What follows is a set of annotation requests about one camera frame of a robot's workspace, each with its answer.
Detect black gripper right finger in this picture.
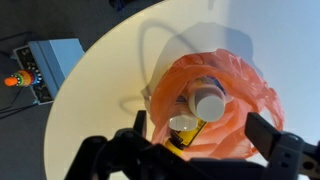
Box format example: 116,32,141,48
244,112,320,180

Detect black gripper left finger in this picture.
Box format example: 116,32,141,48
64,109,191,180

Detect white plastic pill bottle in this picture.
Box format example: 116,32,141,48
187,78,228,123

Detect amber bottle with yellow label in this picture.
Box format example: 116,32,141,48
164,118,208,152

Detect orange plastic bag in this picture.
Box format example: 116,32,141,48
146,48,286,161

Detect white flip cap container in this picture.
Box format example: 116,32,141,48
167,112,198,132

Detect grey control box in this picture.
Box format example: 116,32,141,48
12,37,86,106

